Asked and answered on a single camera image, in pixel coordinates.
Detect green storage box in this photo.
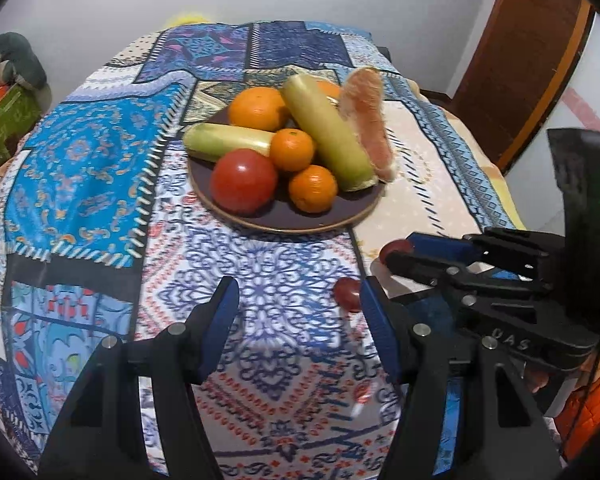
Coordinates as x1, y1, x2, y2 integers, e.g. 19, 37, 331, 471
0, 84, 42, 166

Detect pink grapefruit slice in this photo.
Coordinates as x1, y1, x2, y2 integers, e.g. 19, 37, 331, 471
338, 67, 398, 183

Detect blue patchwork bedspread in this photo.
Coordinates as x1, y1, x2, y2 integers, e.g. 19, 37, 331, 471
0, 19, 519, 480

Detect small mandarin with stem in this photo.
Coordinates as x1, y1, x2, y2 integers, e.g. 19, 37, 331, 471
268, 128, 315, 172

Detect brown wooden door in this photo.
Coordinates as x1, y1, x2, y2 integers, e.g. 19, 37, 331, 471
452, 0, 594, 171

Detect large orange with Dole sticker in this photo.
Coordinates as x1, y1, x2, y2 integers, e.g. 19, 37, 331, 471
227, 87, 290, 132

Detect small mandarin orange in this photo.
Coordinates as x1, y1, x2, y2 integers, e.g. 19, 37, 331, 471
288, 165, 338, 214

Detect medium orange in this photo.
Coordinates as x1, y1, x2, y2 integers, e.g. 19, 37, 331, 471
316, 78, 340, 105

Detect yellow pillow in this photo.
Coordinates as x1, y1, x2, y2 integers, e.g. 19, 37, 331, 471
162, 12, 210, 29

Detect dark purple round plate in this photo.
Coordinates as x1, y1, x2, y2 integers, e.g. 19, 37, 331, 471
182, 108, 385, 234

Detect red tomato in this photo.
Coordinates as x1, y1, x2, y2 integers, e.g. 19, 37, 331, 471
210, 148, 278, 216

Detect dark red grape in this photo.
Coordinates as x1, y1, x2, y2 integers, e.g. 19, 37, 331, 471
379, 238, 414, 266
332, 278, 362, 313

